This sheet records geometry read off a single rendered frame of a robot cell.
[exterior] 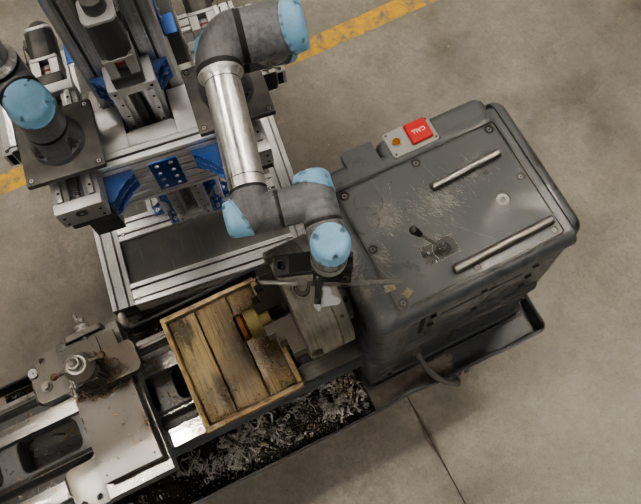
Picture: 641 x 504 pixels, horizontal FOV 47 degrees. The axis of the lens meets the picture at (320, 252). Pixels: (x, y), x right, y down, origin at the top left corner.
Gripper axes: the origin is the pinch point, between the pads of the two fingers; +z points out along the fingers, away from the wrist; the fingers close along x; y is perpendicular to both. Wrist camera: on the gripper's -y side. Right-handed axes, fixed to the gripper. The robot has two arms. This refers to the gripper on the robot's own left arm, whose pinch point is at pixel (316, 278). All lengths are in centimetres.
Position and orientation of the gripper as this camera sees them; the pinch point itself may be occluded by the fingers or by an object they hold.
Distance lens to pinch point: 169.2
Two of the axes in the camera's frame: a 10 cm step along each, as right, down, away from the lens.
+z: -0.2, 2.3, 9.7
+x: 0.3, -9.7, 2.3
